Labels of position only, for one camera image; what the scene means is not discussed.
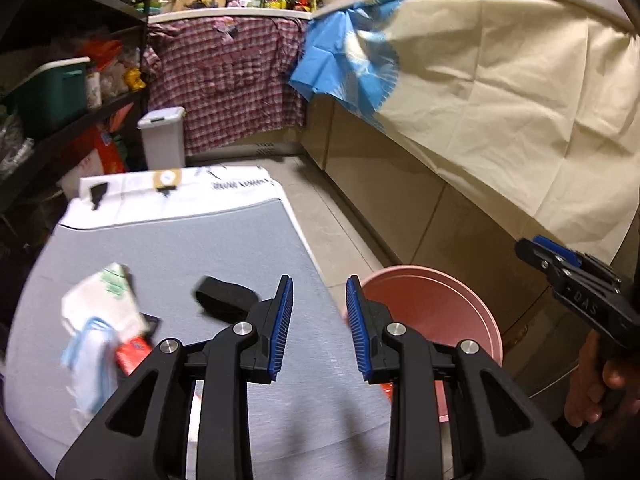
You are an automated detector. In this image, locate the light blue face mask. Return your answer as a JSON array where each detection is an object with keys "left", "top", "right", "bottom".
[{"left": 61, "top": 318, "right": 119, "bottom": 415}]

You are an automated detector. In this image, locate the white bag green print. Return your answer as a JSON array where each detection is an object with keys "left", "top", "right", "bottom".
[{"left": 61, "top": 262, "right": 149, "bottom": 342}]

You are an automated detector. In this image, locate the orange plastic bag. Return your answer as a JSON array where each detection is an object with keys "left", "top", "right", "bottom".
[{"left": 381, "top": 384, "right": 393, "bottom": 401}]

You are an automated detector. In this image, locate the pink plastic trash bucket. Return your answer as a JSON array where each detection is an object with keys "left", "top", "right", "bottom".
[{"left": 345, "top": 266, "right": 503, "bottom": 427}]

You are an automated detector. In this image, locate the person's right hand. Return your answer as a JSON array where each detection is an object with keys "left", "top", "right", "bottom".
[{"left": 564, "top": 330, "right": 639, "bottom": 443}]

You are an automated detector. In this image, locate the red black snack packet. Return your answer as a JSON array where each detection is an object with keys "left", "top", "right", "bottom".
[{"left": 115, "top": 313, "right": 162, "bottom": 377}]

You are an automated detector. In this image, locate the cream hanging cloth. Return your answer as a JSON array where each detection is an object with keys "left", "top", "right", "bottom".
[{"left": 344, "top": 0, "right": 639, "bottom": 261}]

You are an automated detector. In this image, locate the grey table cloth mat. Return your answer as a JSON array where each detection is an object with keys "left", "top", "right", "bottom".
[{"left": 4, "top": 200, "right": 390, "bottom": 479}]

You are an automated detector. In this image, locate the white printed table cover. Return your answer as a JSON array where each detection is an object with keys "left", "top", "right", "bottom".
[{"left": 60, "top": 165, "right": 285, "bottom": 230}]

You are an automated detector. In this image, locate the blue patterned cloth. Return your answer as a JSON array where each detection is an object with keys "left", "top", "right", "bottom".
[{"left": 288, "top": 0, "right": 404, "bottom": 130}]

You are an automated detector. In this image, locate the white lidded bin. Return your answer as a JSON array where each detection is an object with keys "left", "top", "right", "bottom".
[{"left": 138, "top": 106, "right": 186, "bottom": 170}]

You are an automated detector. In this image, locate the black metal shelf rack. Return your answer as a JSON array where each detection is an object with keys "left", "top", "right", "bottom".
[{"left": 0, "top": 0, "right": 162, "bottom": 221}]

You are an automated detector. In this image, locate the green storage box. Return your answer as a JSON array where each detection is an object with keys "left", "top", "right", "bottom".
[{"left": 12, "top": 56, "right": 91, "bottom": 129}]

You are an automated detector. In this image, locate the red plaid shirt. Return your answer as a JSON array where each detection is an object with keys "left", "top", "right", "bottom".
[{"left": 143, "top": 16, "right": 307, "bottom": 156}]

